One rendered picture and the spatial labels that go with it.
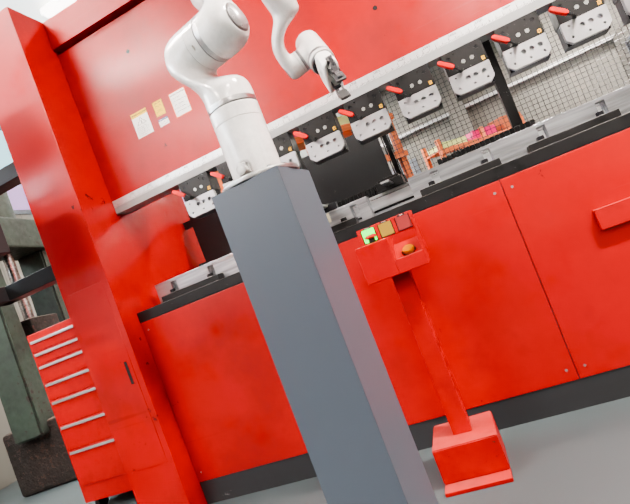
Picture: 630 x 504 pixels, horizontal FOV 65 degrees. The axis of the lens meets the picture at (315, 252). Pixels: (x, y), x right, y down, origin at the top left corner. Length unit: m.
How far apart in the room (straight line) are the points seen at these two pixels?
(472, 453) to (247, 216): 1.00
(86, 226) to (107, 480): 1.39
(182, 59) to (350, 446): 0.95
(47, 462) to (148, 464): 2.01
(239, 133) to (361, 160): 1.45
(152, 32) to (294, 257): 1.62
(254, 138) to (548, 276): 1.14
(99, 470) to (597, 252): 2.53
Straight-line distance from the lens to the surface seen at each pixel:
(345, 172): 2.56
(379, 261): 1.56
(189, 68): 1.28
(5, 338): 4.20
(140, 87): 2.45
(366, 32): 2.10
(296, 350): 1.11
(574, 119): 2.02
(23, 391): 4.17
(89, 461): 3.06
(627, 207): 1.89
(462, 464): 1.69
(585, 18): 2.09
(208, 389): 2.21
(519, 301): 1.87
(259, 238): 1.10
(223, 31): 1.23
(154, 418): 2.27
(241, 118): 1.17
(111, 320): 2.27
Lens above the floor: 0.75
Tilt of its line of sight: 2 degrees up
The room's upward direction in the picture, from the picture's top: 21 degrees counter-clockwise
